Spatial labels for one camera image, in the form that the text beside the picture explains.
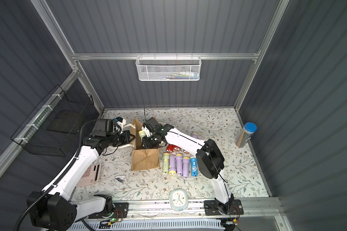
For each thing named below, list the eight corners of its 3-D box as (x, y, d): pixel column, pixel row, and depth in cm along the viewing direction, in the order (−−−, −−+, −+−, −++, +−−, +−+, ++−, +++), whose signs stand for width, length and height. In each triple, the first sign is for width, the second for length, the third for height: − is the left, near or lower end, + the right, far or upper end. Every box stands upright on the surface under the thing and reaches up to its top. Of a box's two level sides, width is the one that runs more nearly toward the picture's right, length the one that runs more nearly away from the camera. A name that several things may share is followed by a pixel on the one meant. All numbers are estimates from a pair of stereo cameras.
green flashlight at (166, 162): (162, 173, 87) (162, 171, 85) (163, 155, 95) (163, 153, 92) (168, 173, 87) (168, 171, 85) (169, 155, 95) (169, 153, 92)
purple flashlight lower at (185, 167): (182, 177, 86) (182, 176, 84) (182, 159, 94) (182, 157, 91) (190, 177, 86) (190, 176, 84) (189, 159, 94) (189, 157, 91)
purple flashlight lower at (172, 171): (168, 175, 87) (168, 173, 85) (169, 156, 95) (169, 154, 92) (176, 175, 87) (176, 173, 85) (176, 156, 95) (176, 154, 92)
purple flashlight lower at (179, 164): (176, 175, 87) (176, 173, 84) (176, 156, 95) (176, 154, 92) (182, 175, 87) (182, 173, 84) (182, 156, 95) (182, 154, 92)
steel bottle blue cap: (234, 145, 100) (244, 128, 84) (236, 138, 104) (247, 120, 88) (243, 149, 98) (255, 132, 82) (245, 142, 102) (257, 124, 86)
